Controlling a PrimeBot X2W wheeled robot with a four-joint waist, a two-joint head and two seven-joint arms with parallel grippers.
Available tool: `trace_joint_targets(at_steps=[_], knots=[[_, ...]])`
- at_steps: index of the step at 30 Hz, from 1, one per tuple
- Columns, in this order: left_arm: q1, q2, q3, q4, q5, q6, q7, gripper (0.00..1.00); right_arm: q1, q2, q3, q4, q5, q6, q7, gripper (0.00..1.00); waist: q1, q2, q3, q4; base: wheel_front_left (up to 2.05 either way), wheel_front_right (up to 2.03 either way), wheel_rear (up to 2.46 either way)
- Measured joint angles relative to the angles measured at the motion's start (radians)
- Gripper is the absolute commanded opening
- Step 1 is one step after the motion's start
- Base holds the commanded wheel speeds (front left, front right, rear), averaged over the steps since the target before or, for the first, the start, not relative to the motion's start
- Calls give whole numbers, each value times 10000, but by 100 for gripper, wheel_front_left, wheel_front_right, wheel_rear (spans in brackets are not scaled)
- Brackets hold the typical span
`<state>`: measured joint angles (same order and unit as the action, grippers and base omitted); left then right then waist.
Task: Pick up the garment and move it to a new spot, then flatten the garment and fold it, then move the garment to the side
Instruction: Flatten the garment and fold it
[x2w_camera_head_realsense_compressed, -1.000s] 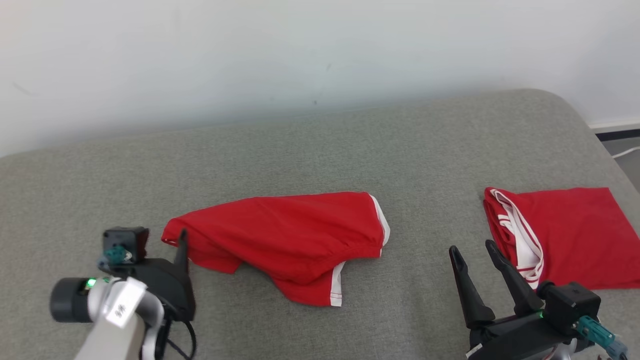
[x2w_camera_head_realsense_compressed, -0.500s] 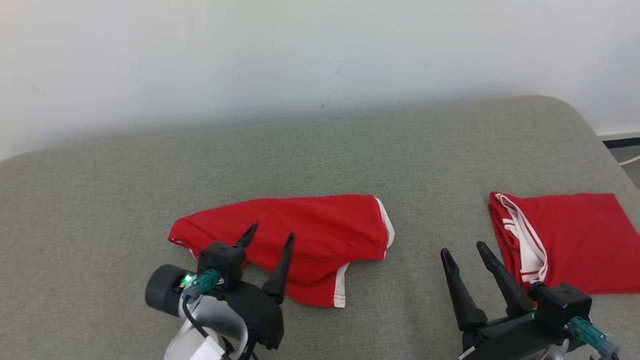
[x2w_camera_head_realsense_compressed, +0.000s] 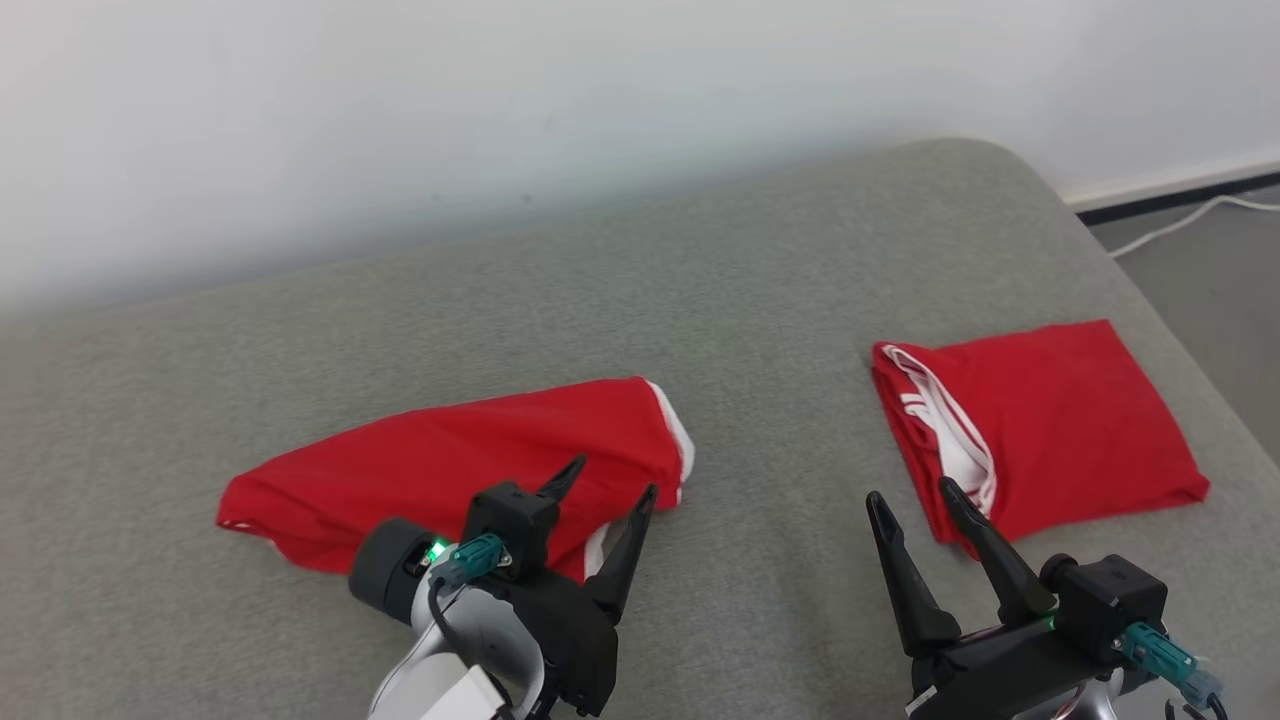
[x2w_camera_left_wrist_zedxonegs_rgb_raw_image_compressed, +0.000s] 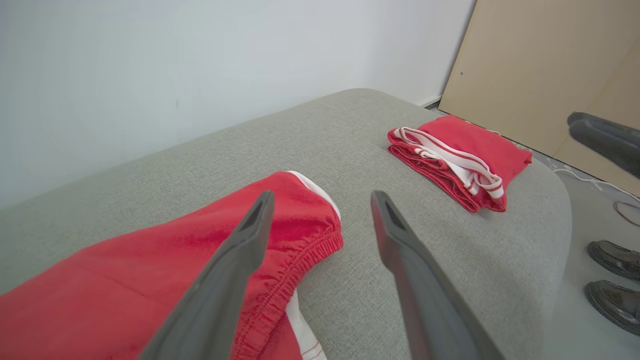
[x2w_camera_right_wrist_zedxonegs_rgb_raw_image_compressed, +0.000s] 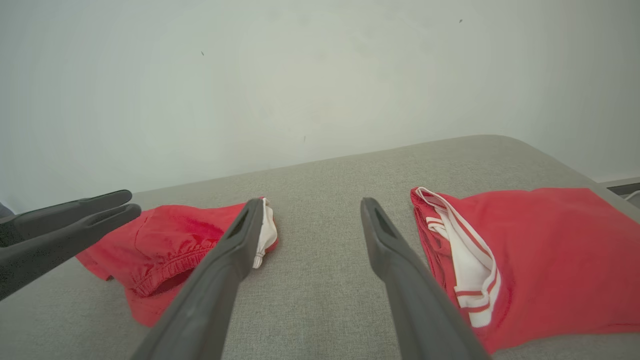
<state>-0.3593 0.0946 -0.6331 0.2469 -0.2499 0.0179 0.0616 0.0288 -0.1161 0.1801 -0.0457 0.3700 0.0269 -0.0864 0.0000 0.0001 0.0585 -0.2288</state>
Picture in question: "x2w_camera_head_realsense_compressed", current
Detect red basketball jersey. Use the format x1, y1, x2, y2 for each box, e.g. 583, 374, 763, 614
870, 320, 1211, 556

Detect grey fabric sofa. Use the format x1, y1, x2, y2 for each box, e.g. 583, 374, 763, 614
0, 138, 1280, 720

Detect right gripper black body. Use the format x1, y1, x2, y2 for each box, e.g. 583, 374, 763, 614
905, 620, 1131, 720

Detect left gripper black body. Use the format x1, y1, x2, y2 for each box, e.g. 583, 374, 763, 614
500, 572, 619, 717

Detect white floor cable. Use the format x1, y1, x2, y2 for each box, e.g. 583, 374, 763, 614
1108, 193, 1280, 259

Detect white skirting board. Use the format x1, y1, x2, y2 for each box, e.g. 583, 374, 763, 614
1065, 150, 1280, 226

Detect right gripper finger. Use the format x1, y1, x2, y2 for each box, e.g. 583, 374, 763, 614
866, 490, 961, 658
938, 477, 1058, 626

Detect red basketball shorts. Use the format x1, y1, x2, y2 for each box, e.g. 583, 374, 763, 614
215, 377, 696, 583

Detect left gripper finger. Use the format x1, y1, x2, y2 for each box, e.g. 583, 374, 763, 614
585, 485, 659, 626
540, 455, 588, 501

